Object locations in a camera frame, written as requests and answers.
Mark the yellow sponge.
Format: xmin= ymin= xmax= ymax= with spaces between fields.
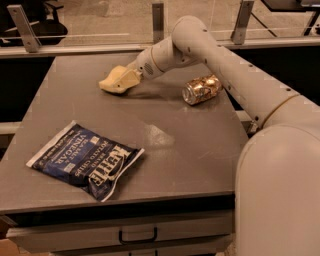
xmin=98 ymin=66 xmax=127 ymax=94

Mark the black office chair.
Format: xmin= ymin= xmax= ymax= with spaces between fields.
xmin=0 ymin=0 xmax=68 ymax=47

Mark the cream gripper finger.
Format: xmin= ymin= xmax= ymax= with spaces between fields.
xmin=109 ymin=65 xmax=128 ymax=78
xmin=105 ymin=81 xmax=134 ymax=94

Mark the metal railing bracket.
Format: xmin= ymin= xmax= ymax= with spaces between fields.
xmin=152 ymin=2 xmax=164 ymax=43
xmin=231 ymin=0 xmax=254 ymax=45
xmin=7 ymin=5 xmax=41 ymax=53

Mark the grey drawer cabinet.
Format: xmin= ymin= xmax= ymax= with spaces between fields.
xmin=7 ymin=195 xmax=235 ymax=256

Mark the dark desk background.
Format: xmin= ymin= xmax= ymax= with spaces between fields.
xmin=261 ymin=0 xmax=320 ymax=36

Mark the black drawer handle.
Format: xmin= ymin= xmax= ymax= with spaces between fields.
xmin=118 ymin=227 xmax=158 ymax=245

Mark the gold crushed soda can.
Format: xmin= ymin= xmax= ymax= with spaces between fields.
xmin=182 ymin=75 xmax=222 ymax=106

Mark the middle metal railing bracket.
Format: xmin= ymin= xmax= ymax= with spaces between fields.
xmin=152 ymin=2 xmax=164 ymax=43

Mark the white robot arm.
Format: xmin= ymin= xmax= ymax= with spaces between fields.
xmin=99 ymin=16 xmax=320 ymax=256

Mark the right metal railing bracket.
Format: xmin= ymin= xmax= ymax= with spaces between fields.
xmin=231 ymin=0 xmax=254 ymax=45

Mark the blue Kettle chips bag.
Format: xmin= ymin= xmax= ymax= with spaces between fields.
xmin=27 ymin=121 xmax=144 ymax=202

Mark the left metal railing bracket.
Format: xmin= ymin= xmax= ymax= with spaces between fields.
xmin=7 ymin=5 xmax=41 ymax=53

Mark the glass railing panel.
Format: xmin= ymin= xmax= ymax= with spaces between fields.
xmin=0 ymin=0 xmax=320 ymax=48

